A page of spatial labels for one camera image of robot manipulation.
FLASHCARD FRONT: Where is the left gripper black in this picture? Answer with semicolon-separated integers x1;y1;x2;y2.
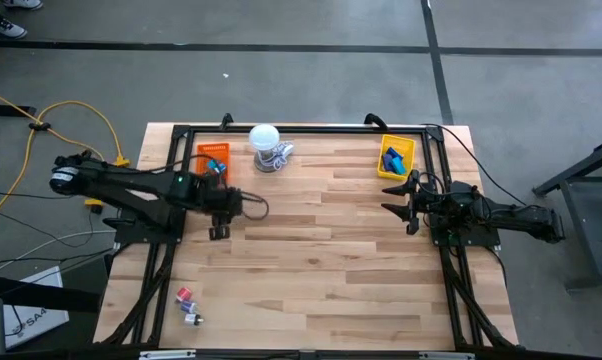
195;172;246;242

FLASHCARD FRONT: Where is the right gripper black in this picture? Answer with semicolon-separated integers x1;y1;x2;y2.
380;168;437;237

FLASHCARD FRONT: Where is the orange plastic basket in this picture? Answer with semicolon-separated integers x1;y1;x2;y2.
195;142;231;177

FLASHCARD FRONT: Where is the yellow plastic basket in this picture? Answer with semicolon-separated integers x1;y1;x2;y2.
376;133;417;181

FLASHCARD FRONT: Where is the white bulb table lamp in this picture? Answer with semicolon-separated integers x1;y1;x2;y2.
248;123;282;174

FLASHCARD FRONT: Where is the black metal stand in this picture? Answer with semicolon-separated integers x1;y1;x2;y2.
531;136;602;292

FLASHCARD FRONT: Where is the black floor beam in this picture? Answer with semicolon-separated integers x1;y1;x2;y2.
0;273;103;315

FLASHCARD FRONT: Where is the white printed box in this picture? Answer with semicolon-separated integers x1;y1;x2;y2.
3;265;71;350

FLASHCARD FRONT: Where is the black floor bar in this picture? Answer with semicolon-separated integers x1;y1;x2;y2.
0;103;37;118

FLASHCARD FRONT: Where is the person's shoe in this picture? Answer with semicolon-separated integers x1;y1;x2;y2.
1;0;45;10
0;18;29;40

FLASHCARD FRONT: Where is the white lamp cable with adapter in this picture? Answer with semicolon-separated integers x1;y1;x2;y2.
265;141;296;171

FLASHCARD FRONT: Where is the black aluminium table frame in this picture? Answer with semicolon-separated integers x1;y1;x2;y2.
100;123;518;350

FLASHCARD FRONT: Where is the silver metal bracket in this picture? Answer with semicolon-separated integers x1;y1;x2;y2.
139;349;197;360
418;352;476;360

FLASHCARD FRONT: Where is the white floor cable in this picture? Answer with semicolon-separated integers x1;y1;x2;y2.
0;228;118;276

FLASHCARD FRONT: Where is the yellow extension cord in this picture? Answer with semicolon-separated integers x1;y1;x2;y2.
0;84;132;232

